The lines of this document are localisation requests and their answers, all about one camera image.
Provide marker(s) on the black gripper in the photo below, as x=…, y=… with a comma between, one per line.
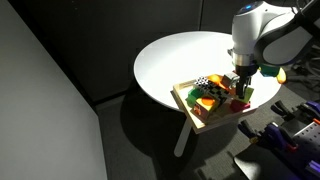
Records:
x=246, y=70

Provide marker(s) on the yellow green block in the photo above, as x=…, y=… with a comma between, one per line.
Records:
x=248, y=95

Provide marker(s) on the grey block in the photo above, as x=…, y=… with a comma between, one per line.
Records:
x=229, y=80

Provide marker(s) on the wooden box tray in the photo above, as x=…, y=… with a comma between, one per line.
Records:
x=198, y=125

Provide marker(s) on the orange block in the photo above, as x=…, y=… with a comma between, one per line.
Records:
x=225, y=87

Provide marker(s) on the magenta block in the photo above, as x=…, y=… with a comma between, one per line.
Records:
x=238, y=106

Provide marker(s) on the orange toy fruit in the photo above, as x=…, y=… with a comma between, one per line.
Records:
x=215, y=78

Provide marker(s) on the yellow toy banana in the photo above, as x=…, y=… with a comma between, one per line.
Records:
x=282, y=76

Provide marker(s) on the black white triangle cube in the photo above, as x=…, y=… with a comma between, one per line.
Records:
x=201, y=82

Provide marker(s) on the yellow cube with orange circle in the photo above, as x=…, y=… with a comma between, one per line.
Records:
x=206, y=106

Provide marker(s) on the purple bar clamp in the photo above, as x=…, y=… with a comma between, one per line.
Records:
x=293, y=111
x=270, y=136

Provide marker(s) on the grey metal plate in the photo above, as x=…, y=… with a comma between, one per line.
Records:
x=256, y=163

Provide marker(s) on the white table leg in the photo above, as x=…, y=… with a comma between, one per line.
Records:
x=182, y=140

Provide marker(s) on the black perforated board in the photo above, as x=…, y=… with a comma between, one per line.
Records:
x=308, y=146

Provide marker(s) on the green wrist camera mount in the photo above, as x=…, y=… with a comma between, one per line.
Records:
x=269, y=70

